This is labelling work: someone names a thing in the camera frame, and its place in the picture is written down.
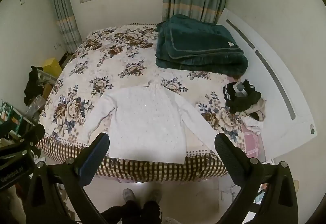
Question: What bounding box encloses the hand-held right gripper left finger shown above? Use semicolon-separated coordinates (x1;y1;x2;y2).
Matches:
25;132;112;224

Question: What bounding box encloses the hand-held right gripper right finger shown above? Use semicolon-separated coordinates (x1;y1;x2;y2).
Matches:
215;134;298;224

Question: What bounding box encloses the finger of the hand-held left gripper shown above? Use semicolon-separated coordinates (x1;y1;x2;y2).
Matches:
0;123;46;150

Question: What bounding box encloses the white knitted sweater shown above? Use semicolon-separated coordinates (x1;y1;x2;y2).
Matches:
85;80;221;165

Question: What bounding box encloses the pile of dark clothes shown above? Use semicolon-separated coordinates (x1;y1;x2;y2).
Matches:
227;75;267;162

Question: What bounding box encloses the pile of black clothes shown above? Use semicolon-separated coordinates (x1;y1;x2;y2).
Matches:
222;79;263;114

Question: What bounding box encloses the teal storage shelf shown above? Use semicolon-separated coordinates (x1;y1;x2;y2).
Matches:
0;100;35;139

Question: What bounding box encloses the clear plastic bag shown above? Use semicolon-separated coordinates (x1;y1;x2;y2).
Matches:
25;95;47;123

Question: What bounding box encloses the brown cardboard box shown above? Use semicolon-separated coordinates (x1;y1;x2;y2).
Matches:
41;81;55;100

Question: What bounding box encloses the beige and white cloth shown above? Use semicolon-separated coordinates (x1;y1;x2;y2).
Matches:
241;99;267;135

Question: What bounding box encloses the person's left shoe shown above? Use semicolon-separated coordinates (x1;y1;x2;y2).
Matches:
123;188;137;202

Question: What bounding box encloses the person's shoe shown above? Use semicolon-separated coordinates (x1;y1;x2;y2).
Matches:
148;183;163;203
123;188;137;202

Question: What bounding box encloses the hanging black garment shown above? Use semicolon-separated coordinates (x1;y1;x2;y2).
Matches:
24;66;45;106

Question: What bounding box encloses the white bed headboard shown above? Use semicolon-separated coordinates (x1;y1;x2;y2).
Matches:
216;8;317;161

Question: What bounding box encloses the person's right shoe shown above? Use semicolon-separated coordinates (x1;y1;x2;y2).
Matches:
148;183;163;203

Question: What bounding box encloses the yellow box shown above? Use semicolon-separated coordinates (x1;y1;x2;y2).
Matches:
42;58;63;77

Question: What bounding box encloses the bed with floral sheet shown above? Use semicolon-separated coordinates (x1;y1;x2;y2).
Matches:
36;23;267;184

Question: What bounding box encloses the folded dark green blanket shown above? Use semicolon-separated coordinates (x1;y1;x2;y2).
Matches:
155;14;249;78

